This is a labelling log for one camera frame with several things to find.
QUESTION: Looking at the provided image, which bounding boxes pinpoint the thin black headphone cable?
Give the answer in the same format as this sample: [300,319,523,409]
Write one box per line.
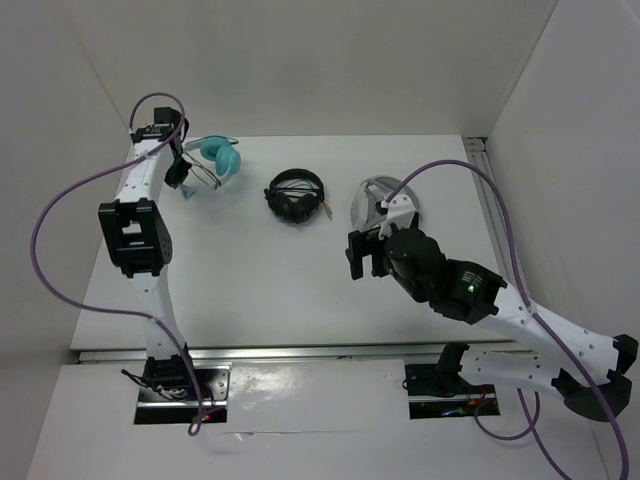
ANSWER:
[179,137,241,190]

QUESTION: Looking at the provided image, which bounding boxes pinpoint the teal cat-ear headphones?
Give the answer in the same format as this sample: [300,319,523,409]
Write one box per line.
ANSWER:
[179,135,241,200]

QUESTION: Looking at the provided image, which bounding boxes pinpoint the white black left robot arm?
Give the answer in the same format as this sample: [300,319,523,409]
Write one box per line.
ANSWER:
[98,107,198,400]

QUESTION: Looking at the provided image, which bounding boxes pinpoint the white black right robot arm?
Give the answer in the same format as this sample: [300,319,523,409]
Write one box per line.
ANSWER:
[346,228,638,422]

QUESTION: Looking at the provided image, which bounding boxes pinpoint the grey white headphones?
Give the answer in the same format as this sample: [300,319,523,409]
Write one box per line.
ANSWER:
[350,175,421,232]

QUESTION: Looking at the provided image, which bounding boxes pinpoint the black headphones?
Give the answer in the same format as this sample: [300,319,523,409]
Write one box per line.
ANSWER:
[264,168,333,224]

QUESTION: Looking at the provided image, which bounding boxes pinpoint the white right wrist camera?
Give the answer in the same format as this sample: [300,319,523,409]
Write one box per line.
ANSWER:
[378,194,420,240]

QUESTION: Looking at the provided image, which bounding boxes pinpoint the aluminium front rail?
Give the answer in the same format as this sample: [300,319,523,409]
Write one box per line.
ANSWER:
[78,341,521,364]

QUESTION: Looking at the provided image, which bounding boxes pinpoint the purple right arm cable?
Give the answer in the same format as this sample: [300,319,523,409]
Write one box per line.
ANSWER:
[382,159,629,480]

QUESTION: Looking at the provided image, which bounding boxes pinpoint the aluminium side rail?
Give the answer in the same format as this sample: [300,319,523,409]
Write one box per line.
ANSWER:
[462,137,516,284]

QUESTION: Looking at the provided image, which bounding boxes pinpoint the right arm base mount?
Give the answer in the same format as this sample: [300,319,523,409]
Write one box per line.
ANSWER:
[402,364,500,420]

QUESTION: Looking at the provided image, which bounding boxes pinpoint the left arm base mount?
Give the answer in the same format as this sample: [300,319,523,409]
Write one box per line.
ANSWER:
[133,365,231,426]

